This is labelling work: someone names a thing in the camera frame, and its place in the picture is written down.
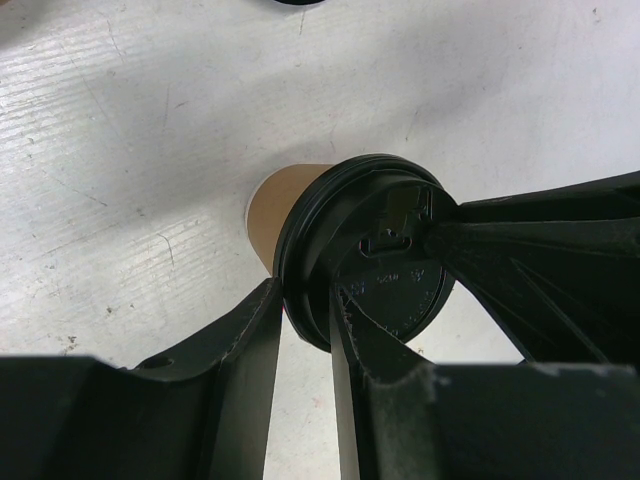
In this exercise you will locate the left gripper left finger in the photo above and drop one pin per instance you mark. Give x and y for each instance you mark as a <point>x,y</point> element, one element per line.
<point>200,409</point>

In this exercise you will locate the black coffee lid stack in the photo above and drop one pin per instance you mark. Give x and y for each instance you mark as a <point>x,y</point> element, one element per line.
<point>299,3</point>

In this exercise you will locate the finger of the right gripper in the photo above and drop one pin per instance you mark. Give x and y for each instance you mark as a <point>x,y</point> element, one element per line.
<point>562,291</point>
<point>605,199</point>

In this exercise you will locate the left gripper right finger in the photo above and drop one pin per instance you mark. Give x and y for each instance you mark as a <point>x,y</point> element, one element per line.
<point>400,416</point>

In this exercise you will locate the brown paper coffee cup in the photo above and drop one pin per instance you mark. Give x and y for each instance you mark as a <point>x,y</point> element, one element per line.
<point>275,213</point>

